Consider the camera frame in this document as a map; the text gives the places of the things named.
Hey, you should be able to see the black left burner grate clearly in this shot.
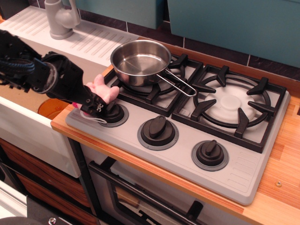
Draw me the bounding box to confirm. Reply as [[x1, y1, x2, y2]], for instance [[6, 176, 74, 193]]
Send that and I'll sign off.
[[105, 54, 203, 116]]

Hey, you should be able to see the pink stuffed pig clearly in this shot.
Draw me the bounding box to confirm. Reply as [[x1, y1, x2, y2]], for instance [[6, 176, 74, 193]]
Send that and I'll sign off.
[[72, 74, 120, 124]]

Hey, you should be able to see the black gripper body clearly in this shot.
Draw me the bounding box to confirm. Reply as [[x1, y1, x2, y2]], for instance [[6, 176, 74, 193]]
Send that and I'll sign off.
[[42, 52, 96, 105]]

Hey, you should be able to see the white toy sink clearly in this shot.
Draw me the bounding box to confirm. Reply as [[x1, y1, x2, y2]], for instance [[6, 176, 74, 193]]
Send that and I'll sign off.
[[0, 6, 137, 178]]

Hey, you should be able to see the stainless steel pan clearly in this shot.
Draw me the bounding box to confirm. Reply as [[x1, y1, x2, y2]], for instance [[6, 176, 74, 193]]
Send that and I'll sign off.
[[110, 40, 197, 97]]

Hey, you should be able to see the black oven door handle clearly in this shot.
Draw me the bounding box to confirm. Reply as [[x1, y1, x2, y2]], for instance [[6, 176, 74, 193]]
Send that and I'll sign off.
[[88, 157, 203, 225]]

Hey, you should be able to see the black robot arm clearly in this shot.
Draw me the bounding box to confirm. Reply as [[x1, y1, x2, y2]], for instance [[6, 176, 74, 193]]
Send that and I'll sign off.
[[0, 30, 107, 117]]

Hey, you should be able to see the orange plastic plate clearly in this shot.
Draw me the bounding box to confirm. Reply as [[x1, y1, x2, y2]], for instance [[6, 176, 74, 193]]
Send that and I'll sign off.
[[37, 98, 69, 120]]

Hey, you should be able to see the wooden drawer front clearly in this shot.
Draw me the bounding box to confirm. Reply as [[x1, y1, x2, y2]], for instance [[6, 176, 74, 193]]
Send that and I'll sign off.
[[0, 139, 99, 225]]

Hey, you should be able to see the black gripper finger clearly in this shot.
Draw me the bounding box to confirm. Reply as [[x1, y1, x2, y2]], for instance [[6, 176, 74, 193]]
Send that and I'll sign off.
[[81, 92, 107, 117]]

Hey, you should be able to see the black burner grate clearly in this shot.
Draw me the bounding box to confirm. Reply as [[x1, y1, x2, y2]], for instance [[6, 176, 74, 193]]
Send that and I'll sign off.
[[172, 65, 287, 153], [105, 54, 203, 116]]

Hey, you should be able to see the black middle stove knob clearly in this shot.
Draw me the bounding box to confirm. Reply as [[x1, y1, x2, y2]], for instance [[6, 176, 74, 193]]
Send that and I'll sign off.
[[137, 115, 179, 151]]

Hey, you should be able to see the black right burner grate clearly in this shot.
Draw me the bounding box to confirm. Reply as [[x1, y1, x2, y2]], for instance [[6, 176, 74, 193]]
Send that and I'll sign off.
[[172, 65, 287, 153]]

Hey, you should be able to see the black stove knob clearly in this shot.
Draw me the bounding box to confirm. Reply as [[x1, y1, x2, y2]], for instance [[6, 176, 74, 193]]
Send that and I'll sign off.
[[97, 101, 129, 128], [137, 115, 179, 151], [191, 140, 229, 172]]

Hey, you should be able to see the black right stove knob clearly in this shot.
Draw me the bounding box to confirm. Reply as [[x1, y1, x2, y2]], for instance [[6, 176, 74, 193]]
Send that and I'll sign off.
[[191, 140, 229, 172]]

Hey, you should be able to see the toy oven door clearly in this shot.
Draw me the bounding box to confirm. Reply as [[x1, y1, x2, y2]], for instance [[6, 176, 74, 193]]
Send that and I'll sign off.
[[88, 156, 258, 225]]

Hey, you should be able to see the grey toy stove top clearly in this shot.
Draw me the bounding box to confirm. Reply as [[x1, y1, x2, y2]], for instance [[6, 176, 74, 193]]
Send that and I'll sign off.
[[66, 40, 291, 205]]

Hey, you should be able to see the black left stove knob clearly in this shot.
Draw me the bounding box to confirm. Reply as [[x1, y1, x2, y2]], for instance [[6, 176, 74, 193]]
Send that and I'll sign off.
[[97, 101, 129, 128]]

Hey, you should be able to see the grey toy faucet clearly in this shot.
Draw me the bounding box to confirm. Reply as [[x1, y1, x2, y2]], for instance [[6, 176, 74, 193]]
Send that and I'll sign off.
[[45, 0, 81, 40]]

